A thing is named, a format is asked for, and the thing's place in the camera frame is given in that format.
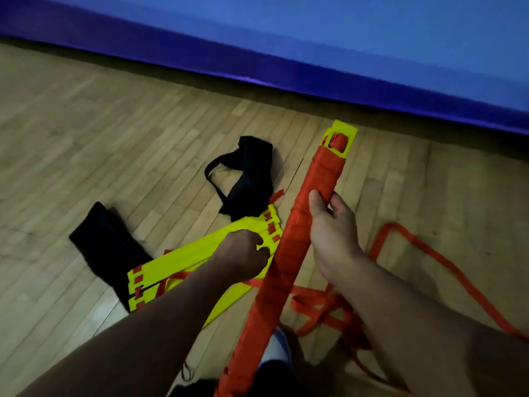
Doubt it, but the person's right hand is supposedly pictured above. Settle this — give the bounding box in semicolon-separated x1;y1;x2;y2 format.
309;189;365;282

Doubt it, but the person's left hand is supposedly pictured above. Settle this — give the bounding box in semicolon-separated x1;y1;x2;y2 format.
212;230;271;283

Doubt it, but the orange strap ladder bundle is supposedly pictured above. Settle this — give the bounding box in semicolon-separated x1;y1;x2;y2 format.
214;119;359;397

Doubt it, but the person's left forearm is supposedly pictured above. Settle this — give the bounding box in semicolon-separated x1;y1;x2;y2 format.
17;253;249;397

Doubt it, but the person's right forearm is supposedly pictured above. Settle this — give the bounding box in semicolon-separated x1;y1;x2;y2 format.
326;248;529;397

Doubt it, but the stack of yellow ladder rungs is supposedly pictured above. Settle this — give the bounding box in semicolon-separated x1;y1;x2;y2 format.
127;203;284;327

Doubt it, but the white and blue shoe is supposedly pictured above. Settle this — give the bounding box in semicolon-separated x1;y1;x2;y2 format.
258;326;293;369

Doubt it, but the person's black trouser leg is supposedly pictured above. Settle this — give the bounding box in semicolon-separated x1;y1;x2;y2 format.
169;360;311;397

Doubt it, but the black cloth pouch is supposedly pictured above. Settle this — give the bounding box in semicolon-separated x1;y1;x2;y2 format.
69;201;154;313

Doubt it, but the black bag with strap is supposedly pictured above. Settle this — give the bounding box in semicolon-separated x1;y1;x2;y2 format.
204;136;276;222

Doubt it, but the loose orange ladder strap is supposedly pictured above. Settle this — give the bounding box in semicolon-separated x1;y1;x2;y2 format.
244;222;529;393

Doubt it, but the blue wall padding mat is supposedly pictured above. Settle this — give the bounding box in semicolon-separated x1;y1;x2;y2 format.
0;0;529;135

